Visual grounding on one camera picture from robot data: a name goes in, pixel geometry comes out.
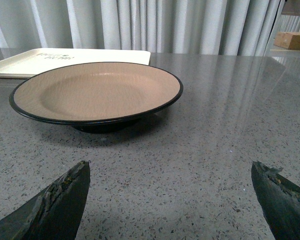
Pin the brown cardboard box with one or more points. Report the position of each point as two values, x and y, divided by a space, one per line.
288 40

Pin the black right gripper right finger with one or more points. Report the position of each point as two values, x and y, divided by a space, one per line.
279 199

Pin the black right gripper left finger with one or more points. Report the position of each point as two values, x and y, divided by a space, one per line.
55 213

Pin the tan plate with black rim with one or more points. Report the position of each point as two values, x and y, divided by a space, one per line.
96 96

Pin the white tray with bear print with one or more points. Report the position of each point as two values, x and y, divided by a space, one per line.
39 60

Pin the grey pleated curtain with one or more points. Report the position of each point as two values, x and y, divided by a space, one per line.
209 27

